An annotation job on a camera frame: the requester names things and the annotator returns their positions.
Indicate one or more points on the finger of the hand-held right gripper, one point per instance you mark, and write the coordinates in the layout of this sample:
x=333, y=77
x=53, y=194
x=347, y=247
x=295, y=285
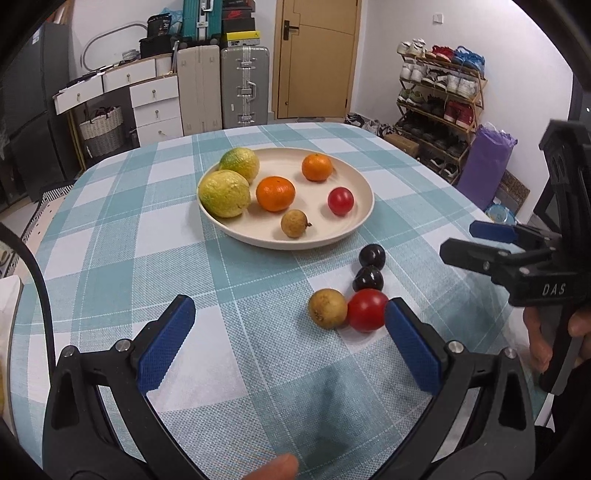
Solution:
x=491, y=230
x=466, y=254

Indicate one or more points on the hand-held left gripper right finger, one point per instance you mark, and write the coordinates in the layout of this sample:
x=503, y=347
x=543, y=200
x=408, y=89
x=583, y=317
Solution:
x=413, y=350

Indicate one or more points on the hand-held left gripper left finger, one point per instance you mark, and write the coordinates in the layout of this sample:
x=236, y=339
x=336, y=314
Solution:
x=164, y=350

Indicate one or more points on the red tomato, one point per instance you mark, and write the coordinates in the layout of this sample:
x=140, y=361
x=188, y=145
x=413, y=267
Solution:
x=340, y=201
x=367, y=310

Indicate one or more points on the brown longan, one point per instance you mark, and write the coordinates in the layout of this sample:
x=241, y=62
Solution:
x=327, y=308
x=294, y=224

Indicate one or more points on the cream oval plate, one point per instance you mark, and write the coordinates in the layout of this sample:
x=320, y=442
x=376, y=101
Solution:
x=318, y=217

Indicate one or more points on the large yellow-green citrus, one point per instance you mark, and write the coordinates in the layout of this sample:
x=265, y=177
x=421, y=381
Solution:
x=225, y=194

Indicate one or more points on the small orange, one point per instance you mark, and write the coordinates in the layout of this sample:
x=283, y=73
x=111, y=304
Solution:
x=316, y=167

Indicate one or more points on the large orange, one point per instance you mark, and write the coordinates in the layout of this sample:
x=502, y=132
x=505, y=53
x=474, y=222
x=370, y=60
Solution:
x=275, y=194

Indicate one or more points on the small yellow-green citrus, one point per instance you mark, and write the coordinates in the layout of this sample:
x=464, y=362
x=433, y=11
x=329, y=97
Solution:
x=240, y=162

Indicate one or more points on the person's right forearm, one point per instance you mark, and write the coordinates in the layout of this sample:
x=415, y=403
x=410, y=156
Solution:
x=570, y=438

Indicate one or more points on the person's right hand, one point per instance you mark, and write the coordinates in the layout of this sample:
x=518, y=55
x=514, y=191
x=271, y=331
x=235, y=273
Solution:
x=538, y=337

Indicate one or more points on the person's left hand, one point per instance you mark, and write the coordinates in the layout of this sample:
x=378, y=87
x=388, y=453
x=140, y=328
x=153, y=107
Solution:
x=274, y=468

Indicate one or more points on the blue round lid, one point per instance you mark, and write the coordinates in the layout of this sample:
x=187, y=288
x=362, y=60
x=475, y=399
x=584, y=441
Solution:
x=499, y=214

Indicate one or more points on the brown patterned board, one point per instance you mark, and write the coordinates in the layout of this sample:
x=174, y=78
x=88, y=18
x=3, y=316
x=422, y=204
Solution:
x=515, y=189

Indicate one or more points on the purple rolled mat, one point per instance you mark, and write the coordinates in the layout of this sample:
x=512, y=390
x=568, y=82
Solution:
x=485, y=170

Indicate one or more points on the dark purple plum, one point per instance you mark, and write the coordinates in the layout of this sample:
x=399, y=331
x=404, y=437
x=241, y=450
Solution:
x=372, y=254
x=368, y=278

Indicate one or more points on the teal checked tablecloth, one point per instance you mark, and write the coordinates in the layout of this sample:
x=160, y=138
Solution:
x=138, y=240

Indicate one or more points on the small cardboard box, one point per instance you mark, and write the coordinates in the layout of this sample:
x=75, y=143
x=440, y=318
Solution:
x=401, y=145

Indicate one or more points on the wooden shoe rack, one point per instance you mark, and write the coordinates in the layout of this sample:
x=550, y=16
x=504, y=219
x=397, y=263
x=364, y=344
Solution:
x=438, y=115

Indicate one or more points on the pile of shoes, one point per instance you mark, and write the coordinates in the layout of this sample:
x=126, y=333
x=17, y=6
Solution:
x=367, y=125

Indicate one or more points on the striped rug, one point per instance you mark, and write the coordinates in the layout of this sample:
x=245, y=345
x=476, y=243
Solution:
x=48, y=207

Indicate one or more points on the wicker basket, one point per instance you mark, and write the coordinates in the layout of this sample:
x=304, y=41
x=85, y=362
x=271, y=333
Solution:
x=101, y=134

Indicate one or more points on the white desk with drawers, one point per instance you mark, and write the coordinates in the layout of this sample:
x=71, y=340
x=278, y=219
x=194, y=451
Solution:
x=154, y=115

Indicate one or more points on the wooden door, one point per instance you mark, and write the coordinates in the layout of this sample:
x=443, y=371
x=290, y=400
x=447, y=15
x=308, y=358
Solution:
x=316, y=60

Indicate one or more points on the beige suitcase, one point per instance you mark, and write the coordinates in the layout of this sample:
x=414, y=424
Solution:
x=199, y=90

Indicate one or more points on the dark grey refrigerator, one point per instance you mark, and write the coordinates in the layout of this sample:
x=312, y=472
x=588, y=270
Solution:
x=32, y=110

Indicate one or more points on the silver suitcase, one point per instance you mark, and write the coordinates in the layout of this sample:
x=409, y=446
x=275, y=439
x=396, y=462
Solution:
x=244, y=87

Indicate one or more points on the black bag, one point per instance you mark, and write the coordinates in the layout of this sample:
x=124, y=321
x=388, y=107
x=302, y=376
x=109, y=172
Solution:
x=157, y=44

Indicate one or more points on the yellow black box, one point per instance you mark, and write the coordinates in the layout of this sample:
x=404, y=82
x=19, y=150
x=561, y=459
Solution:
x=240, y=38

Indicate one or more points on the blue plastic bag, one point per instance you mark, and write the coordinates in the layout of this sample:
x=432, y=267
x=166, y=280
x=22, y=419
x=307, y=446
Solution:
x=173, y=21

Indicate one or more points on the teal suitcase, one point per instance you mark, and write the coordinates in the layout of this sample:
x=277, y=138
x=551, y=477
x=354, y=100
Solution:
x=201, y=21

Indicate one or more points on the black red-logo shoe box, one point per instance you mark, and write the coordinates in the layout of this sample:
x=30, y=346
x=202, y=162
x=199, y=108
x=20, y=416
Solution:
x=238, y=12

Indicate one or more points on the plain black shoe box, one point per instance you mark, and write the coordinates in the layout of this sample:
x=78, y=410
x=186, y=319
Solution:
x=238, y=2

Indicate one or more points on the oval metal frame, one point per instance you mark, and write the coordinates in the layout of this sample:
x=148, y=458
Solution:
x=92, y=44

